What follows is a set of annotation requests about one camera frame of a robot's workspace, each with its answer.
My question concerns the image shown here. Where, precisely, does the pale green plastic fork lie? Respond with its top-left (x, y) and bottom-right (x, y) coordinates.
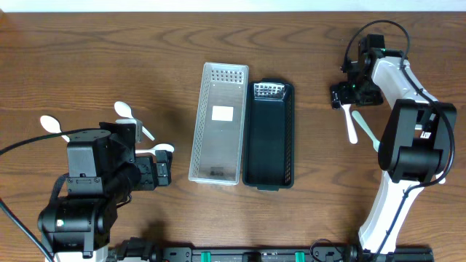
top-left (352, 111), bottom-right (380, 152)

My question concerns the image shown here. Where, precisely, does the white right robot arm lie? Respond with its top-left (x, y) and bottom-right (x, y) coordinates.
top-left (330, 47), bottom-right (457, 259)

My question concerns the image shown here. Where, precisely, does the white plastic spoon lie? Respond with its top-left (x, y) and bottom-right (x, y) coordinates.
top-left (39, 115), bottom-right (62, 134)
top-left (114, 101), bottom-right (155, 141)
top-left (135, 143), bottom-right (175, 155)
top-left (341, 104), bottom-right (358, 144)

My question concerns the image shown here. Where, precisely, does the dark green plastic basket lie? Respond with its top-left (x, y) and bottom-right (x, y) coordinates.
top-left (242, 78), bottom-right (295, 191)

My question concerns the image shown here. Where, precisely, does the clear white plastic basket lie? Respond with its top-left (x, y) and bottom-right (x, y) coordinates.
top-left (189, 63), bottom-right (248, 186)

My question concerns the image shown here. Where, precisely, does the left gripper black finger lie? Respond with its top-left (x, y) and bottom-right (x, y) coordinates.
top-left (155, 150), bottom-right (173, 164)
top-left (157, 162), bottom-right (171, 186)

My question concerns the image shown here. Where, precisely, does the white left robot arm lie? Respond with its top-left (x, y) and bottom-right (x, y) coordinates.
top-left (38, 149), bottom-right (173, 261)

